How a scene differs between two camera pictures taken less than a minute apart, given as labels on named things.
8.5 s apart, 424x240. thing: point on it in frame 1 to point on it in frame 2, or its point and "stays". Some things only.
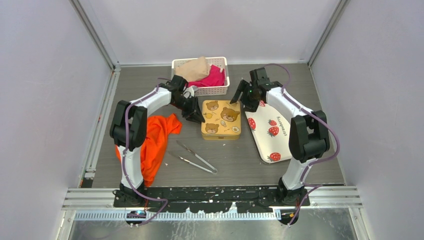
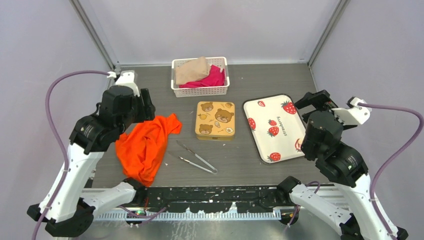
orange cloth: (154, 147) stays
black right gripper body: (248, 98) to (318, 98)
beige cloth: (193, 69) stays
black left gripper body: (189, 106) to (141, 111)
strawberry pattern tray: (270, 133) stays
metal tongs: (191, 164) stays
